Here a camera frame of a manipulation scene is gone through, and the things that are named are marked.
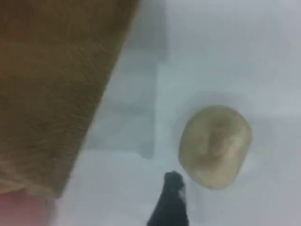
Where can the brown jute tote bag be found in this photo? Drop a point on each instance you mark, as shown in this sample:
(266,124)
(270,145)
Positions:
(51,82)

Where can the pink round bun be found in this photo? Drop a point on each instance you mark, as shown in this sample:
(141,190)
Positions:
(21,209)

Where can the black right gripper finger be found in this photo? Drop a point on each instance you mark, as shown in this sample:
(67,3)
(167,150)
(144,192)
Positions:
(170,207)

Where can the beige garlic-shaped toy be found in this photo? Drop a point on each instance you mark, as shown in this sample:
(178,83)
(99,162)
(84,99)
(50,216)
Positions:
(216,147)

